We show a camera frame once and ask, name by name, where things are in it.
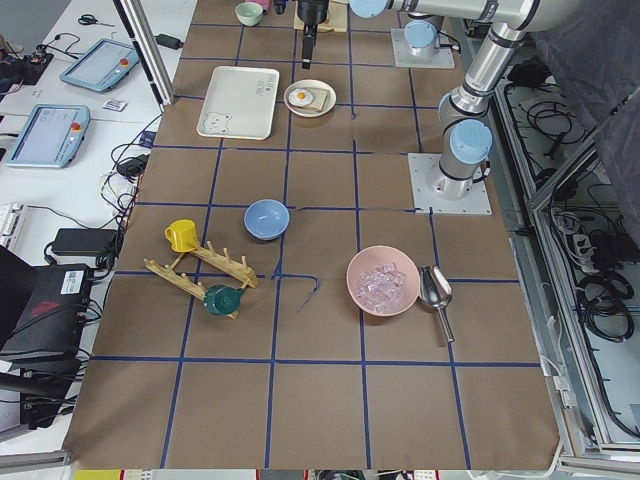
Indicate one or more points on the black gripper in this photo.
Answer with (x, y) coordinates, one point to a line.
(312, 11)

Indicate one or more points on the blue teach pendant, near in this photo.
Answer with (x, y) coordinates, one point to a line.
(51, 136)

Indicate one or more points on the clear ice cubes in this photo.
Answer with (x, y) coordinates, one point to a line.
(382, 288)

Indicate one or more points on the wooden cutting board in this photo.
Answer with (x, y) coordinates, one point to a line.
(337, 20)

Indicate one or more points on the black power brick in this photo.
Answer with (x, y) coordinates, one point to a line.
(83, 242)

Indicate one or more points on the white round plate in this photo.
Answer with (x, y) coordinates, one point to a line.
(309, 83)

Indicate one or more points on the pink cup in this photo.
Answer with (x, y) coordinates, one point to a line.
(265, 4)

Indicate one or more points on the white bear tray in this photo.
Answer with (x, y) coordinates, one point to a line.
(239, 103)

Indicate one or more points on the bread slice on plate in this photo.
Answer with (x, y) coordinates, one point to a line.
(321, 100)

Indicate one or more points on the metal scoop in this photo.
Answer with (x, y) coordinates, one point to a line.
(436, 293)

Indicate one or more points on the blue bowl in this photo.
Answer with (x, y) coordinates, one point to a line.
(266, 219)

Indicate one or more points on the blue teach pendant, far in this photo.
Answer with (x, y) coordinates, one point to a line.
(101, 67)

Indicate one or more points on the light green bowl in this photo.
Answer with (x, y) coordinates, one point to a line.
(249, 13)

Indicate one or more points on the blue teach pendant, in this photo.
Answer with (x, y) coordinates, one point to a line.
(101, 67)
(51, 136)

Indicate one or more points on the dark green cup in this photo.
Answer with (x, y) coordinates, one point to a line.
(223, 300)

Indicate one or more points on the yellow cup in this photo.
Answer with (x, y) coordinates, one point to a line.
(182, 235)

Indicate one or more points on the aluminium frame post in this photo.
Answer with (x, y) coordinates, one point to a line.
(138, 29)

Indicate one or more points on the silver robot arm, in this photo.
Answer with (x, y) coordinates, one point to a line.
(421, 43)
(466, 139)

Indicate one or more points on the fried egg toy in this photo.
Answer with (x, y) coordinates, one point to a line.
(300, 97)

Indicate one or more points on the black scissors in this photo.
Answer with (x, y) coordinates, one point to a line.
(90, 19)

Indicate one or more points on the pink bowl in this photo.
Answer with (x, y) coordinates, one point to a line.
(370, 257)

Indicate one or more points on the black electronics box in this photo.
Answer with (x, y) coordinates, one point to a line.
(41, 310)

